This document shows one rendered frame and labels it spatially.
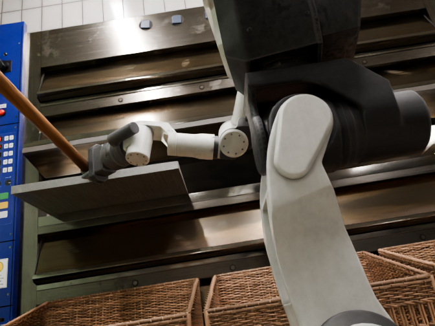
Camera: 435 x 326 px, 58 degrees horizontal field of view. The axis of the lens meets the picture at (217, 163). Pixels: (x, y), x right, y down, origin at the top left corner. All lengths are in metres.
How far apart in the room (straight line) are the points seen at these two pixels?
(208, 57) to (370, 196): 0.92
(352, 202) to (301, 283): 1.06
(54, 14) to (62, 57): 0.27
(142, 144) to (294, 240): 0.61
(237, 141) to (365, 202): 0.73
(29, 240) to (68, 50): 0.89
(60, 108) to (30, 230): 0.54
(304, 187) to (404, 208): 1.09
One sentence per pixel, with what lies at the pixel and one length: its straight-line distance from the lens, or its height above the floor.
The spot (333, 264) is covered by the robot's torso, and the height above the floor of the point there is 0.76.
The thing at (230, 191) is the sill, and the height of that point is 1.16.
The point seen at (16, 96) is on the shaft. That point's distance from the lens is 0.90.
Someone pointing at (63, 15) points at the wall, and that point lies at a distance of 2.17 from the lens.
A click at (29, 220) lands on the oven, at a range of 1.73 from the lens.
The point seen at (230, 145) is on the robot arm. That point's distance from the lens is 1.04.
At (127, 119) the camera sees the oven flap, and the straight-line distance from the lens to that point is 1.74.
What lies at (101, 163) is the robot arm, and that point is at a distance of 1.19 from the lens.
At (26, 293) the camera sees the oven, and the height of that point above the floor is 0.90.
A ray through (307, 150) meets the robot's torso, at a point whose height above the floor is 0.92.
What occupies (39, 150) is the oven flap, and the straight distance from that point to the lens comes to 1.63.
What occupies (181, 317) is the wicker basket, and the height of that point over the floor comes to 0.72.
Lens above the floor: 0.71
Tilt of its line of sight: 21 degrees up
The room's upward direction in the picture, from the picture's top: 9 degrees counter-clockwise
